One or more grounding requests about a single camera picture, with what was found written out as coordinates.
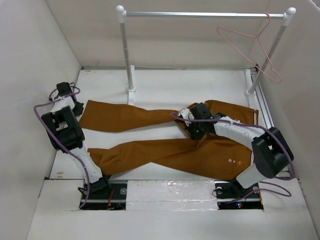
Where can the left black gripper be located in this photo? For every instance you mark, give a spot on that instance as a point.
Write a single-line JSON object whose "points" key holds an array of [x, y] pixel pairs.
{"points": [[79, 111]]}

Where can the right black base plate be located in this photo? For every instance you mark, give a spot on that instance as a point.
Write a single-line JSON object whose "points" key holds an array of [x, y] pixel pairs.
{"points": [[231, 196]]}

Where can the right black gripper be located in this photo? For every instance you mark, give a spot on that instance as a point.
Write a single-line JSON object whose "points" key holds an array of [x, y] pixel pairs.
{"points": [[194, 136]]}

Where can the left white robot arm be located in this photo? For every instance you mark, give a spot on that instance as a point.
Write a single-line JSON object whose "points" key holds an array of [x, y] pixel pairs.
{"points": [[67, 136]]}

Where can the brown trousers with striped trim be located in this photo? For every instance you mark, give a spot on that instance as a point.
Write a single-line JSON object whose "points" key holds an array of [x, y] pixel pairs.
{"points": [[212, 157]]}

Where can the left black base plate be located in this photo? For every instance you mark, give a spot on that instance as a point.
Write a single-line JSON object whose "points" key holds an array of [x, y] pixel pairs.
{"points": [[112, 199]]}

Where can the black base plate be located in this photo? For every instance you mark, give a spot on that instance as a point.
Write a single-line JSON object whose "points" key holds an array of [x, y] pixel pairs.
{"points": [[112, 199], [231, 196]]}

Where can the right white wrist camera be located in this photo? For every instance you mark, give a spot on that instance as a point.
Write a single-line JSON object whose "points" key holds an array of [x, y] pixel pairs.
{"points": [[185, 114]]}

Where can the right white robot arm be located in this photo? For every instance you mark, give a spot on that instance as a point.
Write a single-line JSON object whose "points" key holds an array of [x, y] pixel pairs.
{"points": [[271, 153]]}

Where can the aluminium rail right side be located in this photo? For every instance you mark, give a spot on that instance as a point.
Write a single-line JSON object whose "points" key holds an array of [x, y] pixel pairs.
{"points": [[268, 121]]}

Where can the white and silver clothes rack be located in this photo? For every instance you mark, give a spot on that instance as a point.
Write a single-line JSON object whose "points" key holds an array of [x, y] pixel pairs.
{"points": [[286, 18]]}

